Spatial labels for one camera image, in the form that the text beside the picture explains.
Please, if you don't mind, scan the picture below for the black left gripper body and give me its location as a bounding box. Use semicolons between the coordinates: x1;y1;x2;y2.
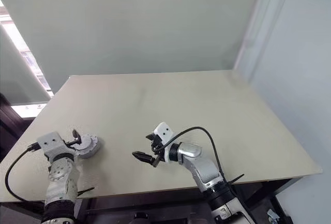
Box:
63;140;81;155

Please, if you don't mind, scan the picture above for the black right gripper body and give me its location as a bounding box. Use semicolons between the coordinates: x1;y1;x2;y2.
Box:
148;135;166;168

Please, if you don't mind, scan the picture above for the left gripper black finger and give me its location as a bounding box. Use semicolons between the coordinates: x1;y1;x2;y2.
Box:
71;129;83;145

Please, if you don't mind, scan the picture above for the white window sill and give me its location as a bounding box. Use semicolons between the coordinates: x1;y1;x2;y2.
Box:
11;101;49;118

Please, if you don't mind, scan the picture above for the dark brown cabinet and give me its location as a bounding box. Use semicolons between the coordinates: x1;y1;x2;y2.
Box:
0;93;29;157

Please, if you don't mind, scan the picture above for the grey roller blind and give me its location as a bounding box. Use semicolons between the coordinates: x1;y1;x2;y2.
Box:
0;23;52;106

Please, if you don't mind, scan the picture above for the bright window pane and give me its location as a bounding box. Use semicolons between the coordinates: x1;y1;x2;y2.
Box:
0;0;55;98

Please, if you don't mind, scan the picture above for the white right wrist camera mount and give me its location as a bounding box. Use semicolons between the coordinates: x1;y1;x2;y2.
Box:
153;122;174;162

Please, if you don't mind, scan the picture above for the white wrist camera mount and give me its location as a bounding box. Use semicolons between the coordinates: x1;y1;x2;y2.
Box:
153;122;174;162
36;131;66;158

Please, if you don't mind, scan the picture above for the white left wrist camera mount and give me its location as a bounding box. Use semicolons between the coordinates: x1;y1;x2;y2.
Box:
36;131;66;158

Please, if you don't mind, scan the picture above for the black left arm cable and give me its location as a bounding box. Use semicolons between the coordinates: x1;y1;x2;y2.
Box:
5;143;49;204

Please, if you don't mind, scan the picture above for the silver metal bracket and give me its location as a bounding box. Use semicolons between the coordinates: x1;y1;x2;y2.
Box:
267;208;280;222

